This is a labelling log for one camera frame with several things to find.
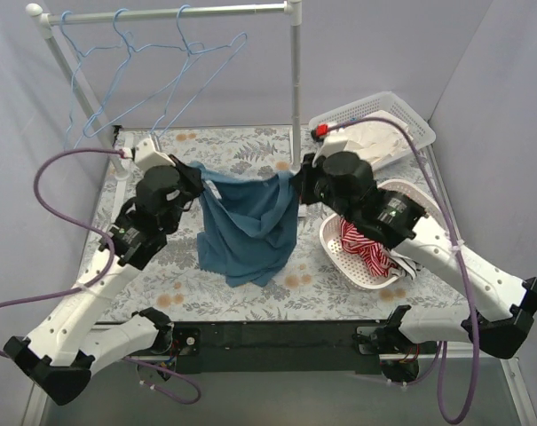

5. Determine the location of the white basket with striped clothes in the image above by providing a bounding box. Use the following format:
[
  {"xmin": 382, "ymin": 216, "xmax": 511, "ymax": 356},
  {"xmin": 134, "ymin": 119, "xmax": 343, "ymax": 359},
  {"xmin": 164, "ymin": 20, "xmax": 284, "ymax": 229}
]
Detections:
[{"xmin": 319, "ymin": 178, "xmax": 446, "ymax": 290}]

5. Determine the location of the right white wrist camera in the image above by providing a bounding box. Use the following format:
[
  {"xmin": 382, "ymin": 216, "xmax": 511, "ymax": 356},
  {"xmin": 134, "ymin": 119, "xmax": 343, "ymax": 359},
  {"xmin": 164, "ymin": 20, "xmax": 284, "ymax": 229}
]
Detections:
[{"xmin": 311, "ymin": 124, "xmax": 359, "ymax": 158}]

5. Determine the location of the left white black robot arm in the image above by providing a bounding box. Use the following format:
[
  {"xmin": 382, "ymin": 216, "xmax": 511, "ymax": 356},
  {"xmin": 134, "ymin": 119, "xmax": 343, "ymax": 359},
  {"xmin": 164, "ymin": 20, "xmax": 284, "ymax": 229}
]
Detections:
[{"xmin": 4, "ymin": 155, "xmax": 204, "ymax": 406}]

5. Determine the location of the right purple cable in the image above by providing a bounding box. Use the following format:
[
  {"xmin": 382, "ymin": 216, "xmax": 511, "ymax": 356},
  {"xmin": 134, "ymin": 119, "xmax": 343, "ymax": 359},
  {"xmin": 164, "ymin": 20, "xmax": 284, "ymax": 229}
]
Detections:
[{"xmin": 325, "ymin": 115, "xmax": 482, "ymax": 422}]

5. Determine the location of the white basket with cream cloth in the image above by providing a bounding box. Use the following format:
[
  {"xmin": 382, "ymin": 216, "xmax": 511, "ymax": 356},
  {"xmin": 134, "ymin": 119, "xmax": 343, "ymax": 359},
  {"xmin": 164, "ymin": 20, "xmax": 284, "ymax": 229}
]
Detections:
[{"xmin": 308, "ymin": 91, "xmax": 436, "ymax": 170}]

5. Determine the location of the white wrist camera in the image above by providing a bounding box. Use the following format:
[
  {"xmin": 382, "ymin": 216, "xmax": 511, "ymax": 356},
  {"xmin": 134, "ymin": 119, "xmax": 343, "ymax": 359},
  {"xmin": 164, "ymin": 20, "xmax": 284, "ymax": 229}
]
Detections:
[
  {"xmin": 311, "ymin": 124, "xmax": 359, "ymax": 158},
  {"xmin": 121, "ymin": 137, "xmax": 174, "ymax": 172}
]

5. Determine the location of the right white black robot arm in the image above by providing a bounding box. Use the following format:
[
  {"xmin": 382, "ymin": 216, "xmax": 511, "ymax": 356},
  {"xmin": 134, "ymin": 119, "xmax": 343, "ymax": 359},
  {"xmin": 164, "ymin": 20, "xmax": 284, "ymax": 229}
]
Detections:
[{"xmin": 292, "ymin": 152, "xmax": 537, "ymax": 359}]

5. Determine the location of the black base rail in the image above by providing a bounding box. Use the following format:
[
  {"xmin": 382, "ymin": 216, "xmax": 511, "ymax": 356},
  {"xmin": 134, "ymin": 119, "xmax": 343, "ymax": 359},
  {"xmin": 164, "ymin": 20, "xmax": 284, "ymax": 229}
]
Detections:
[{"xmin": 173, "ymin": 319, "xmax": 396, "ymax": 375}]

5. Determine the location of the blue tank top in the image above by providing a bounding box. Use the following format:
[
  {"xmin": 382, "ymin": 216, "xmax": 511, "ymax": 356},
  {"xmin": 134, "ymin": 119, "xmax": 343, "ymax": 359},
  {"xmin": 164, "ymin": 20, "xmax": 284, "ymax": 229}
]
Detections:
[{"xmin": 191, "ymin": 162, "xmax": 299, "ymax": 288}]

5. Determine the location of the black white striped garment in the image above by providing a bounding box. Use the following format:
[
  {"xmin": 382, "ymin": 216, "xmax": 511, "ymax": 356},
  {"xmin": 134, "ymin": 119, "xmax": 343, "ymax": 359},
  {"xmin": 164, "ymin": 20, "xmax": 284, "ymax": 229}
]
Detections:
[{"xmin": 387, "ymin": 250, "xmax": 423, "ymax": 280}]

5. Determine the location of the white clothes rack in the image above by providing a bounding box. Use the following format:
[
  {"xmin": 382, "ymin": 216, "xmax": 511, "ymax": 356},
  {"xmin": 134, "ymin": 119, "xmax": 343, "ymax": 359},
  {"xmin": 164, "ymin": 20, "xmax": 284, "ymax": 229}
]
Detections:
[{"xmin": 26, "ymin": 1, "xmax": 302, "ymax": 172}]

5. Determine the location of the cream white cloth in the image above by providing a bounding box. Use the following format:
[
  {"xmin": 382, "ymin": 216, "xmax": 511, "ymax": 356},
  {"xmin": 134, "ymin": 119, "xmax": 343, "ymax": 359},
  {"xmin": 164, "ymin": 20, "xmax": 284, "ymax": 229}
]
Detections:
[{"xmin": 339, "ymin": 121, "xmax": 411, "ymax": 169}]

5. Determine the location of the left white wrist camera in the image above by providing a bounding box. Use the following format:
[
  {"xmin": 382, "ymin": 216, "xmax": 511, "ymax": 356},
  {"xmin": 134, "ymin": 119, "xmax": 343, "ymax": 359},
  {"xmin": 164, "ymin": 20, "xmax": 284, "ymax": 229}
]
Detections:
[{"xmin": 121, "ymin": 137, "xmax": 174, "ymax": 172}]

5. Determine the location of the floral table mat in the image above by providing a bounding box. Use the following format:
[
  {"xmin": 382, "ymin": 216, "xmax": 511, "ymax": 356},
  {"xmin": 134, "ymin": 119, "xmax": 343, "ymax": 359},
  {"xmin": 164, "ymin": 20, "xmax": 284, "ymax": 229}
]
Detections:
[{"xmin": 103, "ymin": 126, "xmax": 464, "ymax": 321}]

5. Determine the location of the purple cable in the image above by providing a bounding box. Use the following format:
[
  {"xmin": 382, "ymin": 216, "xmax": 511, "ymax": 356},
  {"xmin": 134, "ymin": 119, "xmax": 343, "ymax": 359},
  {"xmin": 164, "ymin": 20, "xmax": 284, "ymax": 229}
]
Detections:
[
  {"xmin": 0, "ymin": 146, "xmax": 202, "ymax": 405},
  {"xmin": 325, "ymin": 115, "xmax": 482, "ymax": 422}
]

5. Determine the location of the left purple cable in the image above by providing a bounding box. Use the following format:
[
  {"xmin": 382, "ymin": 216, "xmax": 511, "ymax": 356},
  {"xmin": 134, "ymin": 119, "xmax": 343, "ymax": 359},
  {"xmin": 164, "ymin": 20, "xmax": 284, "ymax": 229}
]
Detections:
[{"xmin": 0, "ymin": 146, "xmax": 202, "ymax": 405}]

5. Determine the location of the red white striped garment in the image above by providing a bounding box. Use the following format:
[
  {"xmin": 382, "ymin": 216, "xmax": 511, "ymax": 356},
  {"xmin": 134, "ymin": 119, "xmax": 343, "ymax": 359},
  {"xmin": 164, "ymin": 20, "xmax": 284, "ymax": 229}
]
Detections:
[{"xmin": 340, "ymin": 218, "xmax": 402, "ymax": 278}]

